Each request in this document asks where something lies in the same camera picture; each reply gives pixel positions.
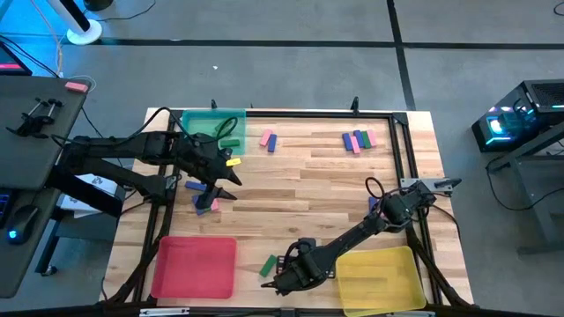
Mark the dark low desk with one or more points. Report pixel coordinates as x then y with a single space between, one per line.
22 277

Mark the black clamp tool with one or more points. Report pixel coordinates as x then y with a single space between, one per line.
35 121

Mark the yellow translucent plastic bin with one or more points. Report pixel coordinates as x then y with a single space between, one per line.
383 286

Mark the silver metal bracket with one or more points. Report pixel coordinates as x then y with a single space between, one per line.
412 314
163 311

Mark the blue wooden block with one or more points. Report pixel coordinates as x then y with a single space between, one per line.
347 142
372 202
195 186
272 143
359 137
198 211

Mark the silver mounting plate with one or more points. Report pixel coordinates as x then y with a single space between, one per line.
414 182

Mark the black desk support beam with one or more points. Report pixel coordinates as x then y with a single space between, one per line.
88 198

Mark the black computer tower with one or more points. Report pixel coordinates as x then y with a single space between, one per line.
542 94

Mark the teal translucent plastic bin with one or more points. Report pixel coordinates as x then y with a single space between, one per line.
238 119

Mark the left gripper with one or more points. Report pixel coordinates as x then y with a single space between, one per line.
211 171

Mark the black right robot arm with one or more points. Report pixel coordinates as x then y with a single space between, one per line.
352 235

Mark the white floor stand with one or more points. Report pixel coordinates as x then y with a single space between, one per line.
83 35

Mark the black clamp post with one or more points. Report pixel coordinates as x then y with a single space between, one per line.
213 105
354 105

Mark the grey metal desk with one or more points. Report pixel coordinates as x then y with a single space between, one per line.
542 248

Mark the dark monitor screen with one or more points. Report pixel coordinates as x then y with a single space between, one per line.
11 64

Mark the black side desk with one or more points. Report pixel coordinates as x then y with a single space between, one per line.
26 154

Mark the dark keyboard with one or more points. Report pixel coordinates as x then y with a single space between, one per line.
3 204

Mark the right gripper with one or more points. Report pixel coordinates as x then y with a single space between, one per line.
308 268

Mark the red translucent plastic bin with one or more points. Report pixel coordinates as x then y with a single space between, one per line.
194 267

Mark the black computer mouse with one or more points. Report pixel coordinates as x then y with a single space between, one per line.
22 222

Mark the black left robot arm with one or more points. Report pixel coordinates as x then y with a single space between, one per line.
132 145

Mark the salmon pink block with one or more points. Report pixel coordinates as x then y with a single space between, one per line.
76 86

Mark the yellow tape tag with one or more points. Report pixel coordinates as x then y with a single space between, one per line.
233 162

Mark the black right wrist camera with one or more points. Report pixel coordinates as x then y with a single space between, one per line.
305 244

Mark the black metal table frame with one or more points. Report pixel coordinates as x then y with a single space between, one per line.
308 114

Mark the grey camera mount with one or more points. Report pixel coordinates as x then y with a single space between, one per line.
287 312

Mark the white paper box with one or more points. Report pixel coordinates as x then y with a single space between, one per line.
103 184

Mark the black round base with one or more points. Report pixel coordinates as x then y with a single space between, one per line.
98 3

